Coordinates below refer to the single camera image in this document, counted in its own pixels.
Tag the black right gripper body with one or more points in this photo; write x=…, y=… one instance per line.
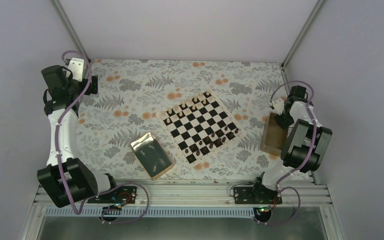
x=287, y=121

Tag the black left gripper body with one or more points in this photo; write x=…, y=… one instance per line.
x=93, y=89

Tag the gold tin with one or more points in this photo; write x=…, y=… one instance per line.
x=154, y=159
x=273, y=137

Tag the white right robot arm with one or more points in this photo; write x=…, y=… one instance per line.
x=294, y=129

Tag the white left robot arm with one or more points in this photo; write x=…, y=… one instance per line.
x=65, y=178

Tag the floral patterned table mat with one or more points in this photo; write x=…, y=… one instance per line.
x=131, y=92

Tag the black and white chessboard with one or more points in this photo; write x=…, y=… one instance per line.
x=196, y=118

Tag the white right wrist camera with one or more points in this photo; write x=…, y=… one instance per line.
x=278, y=106

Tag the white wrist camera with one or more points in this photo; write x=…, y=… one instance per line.
x=278, y=106
x=77, y=67

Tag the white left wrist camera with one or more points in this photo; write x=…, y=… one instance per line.
x=77, y=67

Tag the aluminium rail frame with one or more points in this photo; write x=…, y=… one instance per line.
x=196, y=210

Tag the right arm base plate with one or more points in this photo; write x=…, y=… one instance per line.
x=247, y=195

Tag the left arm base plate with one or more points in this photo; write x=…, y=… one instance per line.
x=123, y=195

